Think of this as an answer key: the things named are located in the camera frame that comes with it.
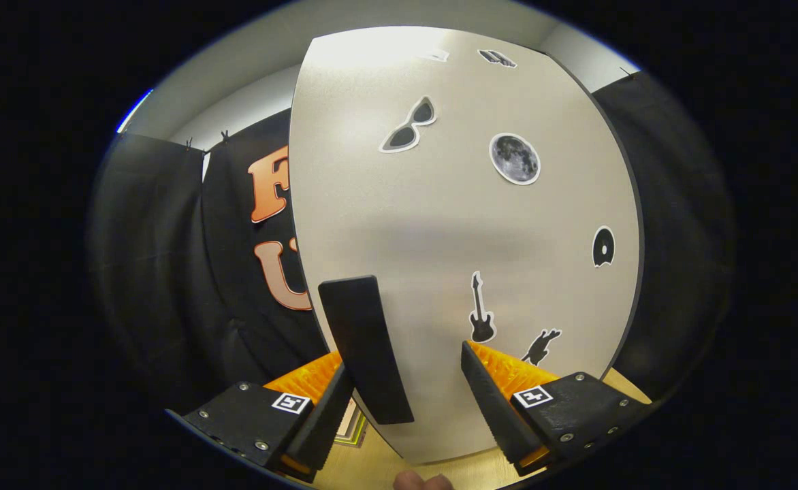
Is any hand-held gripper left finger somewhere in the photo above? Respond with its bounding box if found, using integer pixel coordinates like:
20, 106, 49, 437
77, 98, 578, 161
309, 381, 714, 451
167, 350, 355, 484

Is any yellow edged book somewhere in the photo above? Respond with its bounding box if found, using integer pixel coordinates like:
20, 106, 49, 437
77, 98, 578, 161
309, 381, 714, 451
334, 398, 370, 448

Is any black door handle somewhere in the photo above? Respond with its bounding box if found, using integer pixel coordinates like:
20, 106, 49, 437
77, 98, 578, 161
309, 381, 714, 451
318, 275, 415, 425

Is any beige shoe cabinet door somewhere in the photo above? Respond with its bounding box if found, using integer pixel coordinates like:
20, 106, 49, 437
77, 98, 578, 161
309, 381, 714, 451
289, 26, 645, 465

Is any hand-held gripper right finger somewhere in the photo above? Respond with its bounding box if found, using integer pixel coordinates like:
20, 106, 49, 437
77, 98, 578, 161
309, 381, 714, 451
460, 340, 653, 477

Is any black backdrop cloth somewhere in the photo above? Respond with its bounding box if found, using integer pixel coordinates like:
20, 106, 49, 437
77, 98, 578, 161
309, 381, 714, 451
86, 68, 737, 416

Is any narrow ceiling light panel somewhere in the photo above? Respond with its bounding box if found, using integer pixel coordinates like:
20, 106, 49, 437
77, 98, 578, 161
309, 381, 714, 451
117, 88, 153, 133

